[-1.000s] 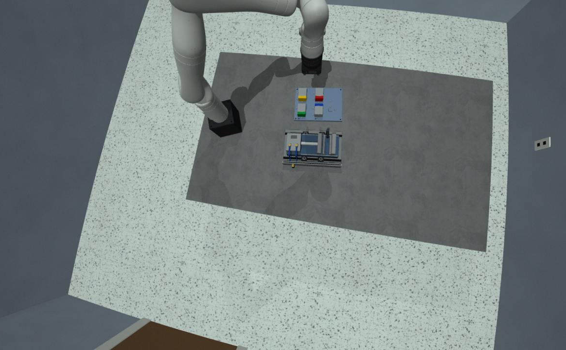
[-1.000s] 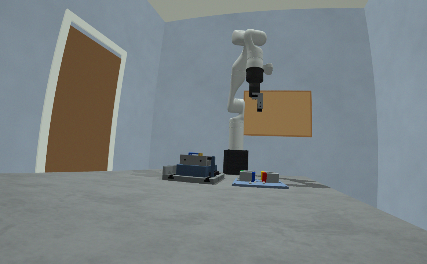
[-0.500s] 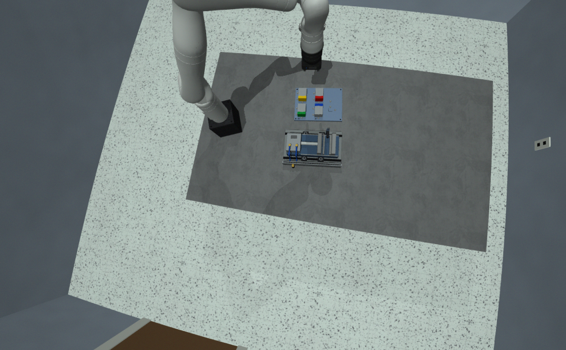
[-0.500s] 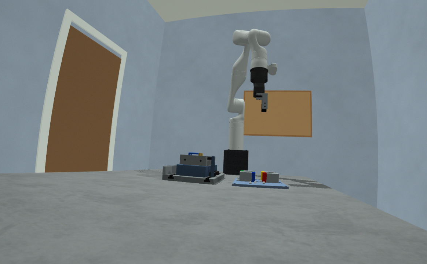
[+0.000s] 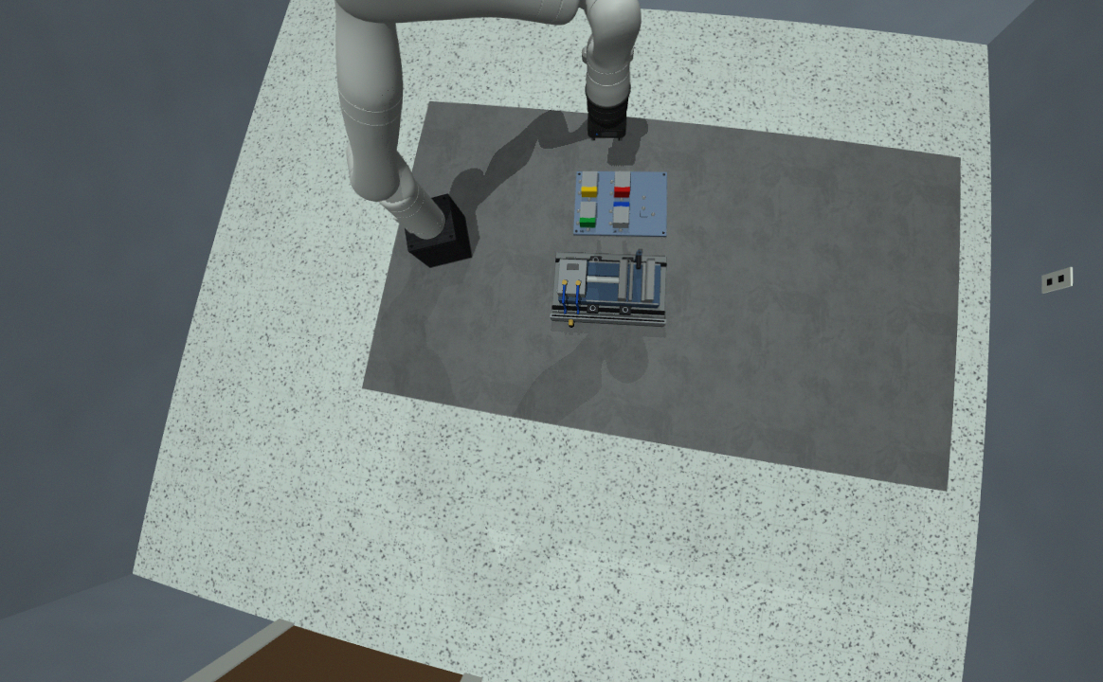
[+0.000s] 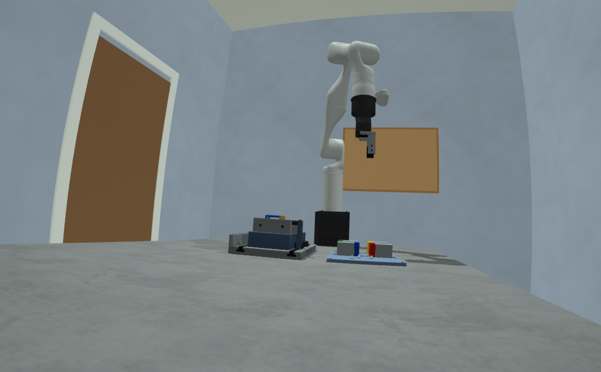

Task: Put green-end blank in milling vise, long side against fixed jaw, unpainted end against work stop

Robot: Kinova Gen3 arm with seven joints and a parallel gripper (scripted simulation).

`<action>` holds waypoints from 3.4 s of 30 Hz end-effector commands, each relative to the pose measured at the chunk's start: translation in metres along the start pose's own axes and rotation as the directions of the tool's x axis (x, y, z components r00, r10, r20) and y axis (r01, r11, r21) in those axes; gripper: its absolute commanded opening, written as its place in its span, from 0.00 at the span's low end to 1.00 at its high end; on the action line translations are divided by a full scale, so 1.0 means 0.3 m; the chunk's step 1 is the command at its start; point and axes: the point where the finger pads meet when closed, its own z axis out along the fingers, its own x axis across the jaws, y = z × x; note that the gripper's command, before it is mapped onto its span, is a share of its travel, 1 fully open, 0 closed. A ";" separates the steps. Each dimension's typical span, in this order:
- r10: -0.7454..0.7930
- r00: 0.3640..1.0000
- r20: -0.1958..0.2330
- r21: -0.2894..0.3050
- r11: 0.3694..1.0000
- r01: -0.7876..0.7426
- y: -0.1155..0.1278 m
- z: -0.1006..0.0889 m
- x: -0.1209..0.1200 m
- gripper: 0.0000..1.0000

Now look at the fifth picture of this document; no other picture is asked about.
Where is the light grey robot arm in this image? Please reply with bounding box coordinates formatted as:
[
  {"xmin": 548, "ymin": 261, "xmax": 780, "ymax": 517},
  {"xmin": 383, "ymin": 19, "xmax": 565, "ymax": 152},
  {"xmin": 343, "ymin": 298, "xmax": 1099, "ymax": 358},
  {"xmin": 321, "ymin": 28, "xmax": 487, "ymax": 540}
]
[{"xmin": 335, "ymin": 0, "xmax": 642, "ymax": 239}]

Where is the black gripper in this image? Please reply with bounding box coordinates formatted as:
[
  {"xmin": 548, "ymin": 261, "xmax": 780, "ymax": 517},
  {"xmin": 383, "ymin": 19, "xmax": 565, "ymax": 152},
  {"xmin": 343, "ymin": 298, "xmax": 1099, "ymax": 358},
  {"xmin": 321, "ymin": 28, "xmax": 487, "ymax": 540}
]
[{"xmin": 585, "ymin": 68, "xmax": 631, "ymax": 141}]

